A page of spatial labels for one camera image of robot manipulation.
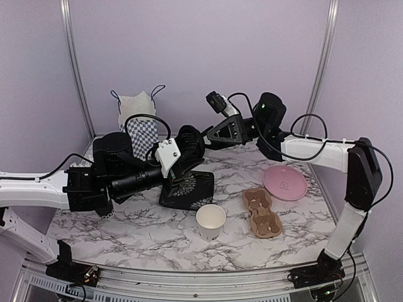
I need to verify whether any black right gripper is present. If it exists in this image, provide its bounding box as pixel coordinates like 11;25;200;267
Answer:
191;114;268;150

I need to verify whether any blue checkered paper bag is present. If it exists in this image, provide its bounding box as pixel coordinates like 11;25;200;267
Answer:
110;84;166;160

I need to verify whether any white paper coffee cup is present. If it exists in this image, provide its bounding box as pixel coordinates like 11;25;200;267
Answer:
196;204;226;242

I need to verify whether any brown cardboard cup carrier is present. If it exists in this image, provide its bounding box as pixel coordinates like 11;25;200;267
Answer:
242;187;283;239

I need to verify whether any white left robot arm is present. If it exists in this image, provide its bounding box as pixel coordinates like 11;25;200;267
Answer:
1;132;181;280

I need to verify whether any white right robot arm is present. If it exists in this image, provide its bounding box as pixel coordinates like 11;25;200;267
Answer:
205;91;383;282

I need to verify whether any black floral square plate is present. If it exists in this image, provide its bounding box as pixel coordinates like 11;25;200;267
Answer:
159;171;215;211

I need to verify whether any black cup holding straws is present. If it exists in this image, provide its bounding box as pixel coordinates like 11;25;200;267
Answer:
95;203;114;219

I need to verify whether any pink round plate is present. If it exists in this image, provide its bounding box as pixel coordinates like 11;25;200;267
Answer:
263;165;308;201

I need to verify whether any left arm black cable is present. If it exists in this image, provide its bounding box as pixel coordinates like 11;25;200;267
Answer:
0;115;171;182

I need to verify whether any aluminium frame post right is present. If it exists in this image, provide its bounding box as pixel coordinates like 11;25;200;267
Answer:
298;0;340;136

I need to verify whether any aluminium frame post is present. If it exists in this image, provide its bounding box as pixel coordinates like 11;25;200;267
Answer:
60;0;96;139
298;0;340;136

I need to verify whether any aluminium front rail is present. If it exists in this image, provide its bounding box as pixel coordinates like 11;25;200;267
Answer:
10;254;379;301

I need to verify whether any aluminium frame post left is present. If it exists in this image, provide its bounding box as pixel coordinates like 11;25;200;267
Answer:
60;0;96;139

